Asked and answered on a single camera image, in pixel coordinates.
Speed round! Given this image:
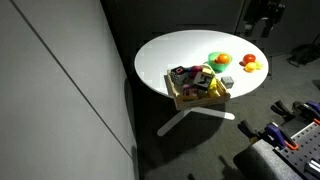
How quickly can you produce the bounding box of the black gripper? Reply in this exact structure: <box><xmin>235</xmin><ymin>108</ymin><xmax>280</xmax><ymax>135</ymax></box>
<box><xmin>244</xmin><ymin>0</ymin><xmax>286</xmax><ymax>38</ymax></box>

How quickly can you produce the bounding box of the green bowl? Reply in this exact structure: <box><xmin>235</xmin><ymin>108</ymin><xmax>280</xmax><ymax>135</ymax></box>
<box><xmin>207</xmin><ymin>51</ymin><xmax>233</xmax><ymax>73</ymax></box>

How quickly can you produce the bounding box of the red tomato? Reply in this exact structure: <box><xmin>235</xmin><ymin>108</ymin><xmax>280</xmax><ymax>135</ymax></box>
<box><xmin>242</xmin><ymin>53</ymin><xmax>257</xmax><ymax>66</ymax></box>

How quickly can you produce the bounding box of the black bag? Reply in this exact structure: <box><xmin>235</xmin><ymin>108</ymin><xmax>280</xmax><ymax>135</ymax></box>
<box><xmin>287</xmin><ymin>42</ymin><xmax>320</xmax><ymax>68</ymax></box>

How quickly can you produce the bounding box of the orange fruit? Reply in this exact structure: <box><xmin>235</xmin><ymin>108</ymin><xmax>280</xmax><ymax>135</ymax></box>
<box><xmin>214</xmin><ymin>53</ymin><xmax>232</xmax><ymax>65</ymax></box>

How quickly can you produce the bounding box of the grey cube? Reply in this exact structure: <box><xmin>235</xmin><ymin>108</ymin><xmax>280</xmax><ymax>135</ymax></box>
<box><xmin>220</xmin><ymin>76</ymin><xmax>235</xmax><ymax>89</ymax></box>

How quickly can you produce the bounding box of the small yellow block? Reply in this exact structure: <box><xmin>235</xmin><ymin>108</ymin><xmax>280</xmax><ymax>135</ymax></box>
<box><xmin>202</xmin><ymin>66</ymin><xmax>214</xmax><ymax>76</ymax></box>

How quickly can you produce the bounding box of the magenta block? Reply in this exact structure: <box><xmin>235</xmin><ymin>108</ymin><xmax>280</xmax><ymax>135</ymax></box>
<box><xmin>189</xmin><ymin>65</ymin><xmax>204</xmax><ymax>79</ymax></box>

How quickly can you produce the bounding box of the yellow banana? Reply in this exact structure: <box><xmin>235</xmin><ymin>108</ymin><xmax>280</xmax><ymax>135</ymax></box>
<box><xmin>207</xmin><ymin>77</ymin><xmax>219</xmax><ymax>98</ymax></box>

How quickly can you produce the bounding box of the white block with black figure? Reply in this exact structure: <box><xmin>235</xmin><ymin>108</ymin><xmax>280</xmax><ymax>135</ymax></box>
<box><xmin>193</xmin><ymin>71</ymin><xmax>216</xmax><ymax>91</ymax></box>

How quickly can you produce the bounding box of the purple spring clamp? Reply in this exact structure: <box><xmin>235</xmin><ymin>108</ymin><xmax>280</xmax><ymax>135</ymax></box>
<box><xmin>292</xmin><ymin>100</ymin><xmax>320</xmax><ymax>126</ymax></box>

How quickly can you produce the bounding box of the black block with pink square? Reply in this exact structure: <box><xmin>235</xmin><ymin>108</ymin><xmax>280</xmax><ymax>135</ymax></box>
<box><xmin>169</xmin><ymin>65</ymin><xmax>189</xmax><ymax>87</ymax></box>

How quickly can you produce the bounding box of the wooden tray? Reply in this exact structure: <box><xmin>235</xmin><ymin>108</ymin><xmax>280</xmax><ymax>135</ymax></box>
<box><xmin>164</xmin><ymin>66</ymin><xmax>232</xmax><ymax>111</ymax></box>

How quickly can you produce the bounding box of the purple block with pink letters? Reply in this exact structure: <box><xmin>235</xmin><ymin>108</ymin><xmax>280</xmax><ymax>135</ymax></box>
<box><xmin>181</xmin><ymin>84</ymin><xmax>200</xmax><ymax>102</ymax></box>

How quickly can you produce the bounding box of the white table base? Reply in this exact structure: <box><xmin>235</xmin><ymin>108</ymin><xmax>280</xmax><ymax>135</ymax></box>
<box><xmin>156</xmin><ymin>106</ymin><xmax>236</xmax><ymax>138</ymax></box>

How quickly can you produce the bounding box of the purple clamp with orange tip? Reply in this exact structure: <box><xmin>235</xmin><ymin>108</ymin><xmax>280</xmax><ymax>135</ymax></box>
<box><xmin>262</xmin><ymin>121</ymin><xmax>300</xmax><ymax>152</ymax></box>

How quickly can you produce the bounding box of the perforated metal board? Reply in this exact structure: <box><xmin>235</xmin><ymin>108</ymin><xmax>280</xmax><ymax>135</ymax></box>
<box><xmin>273</xmin><ymin>121</ymin><xmax>320</xmax><ymax>179</ymax></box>

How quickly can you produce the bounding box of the black box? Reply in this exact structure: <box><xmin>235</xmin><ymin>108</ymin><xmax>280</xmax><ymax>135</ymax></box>
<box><xmin>232</xmin><ymin>139</ymin><xmax>303</xmax><ymax>180</ymax></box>

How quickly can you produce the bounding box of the metal cylinder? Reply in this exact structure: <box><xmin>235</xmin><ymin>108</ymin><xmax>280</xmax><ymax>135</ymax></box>
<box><xmin>304</xmin><ymin>158</ymin><xmax>320</xmax><ymax>177</ymax></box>

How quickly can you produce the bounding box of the black-handled spring clamp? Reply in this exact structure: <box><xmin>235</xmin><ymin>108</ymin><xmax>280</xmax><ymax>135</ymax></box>
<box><xmin>270</xmin><ymin>100</ymin><xmax>296</xmax><ymax>122</ymax></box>
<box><xmin>237</xmin><ymin>119</ymin><xmax>261</xmax><ymax>142</ymax></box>

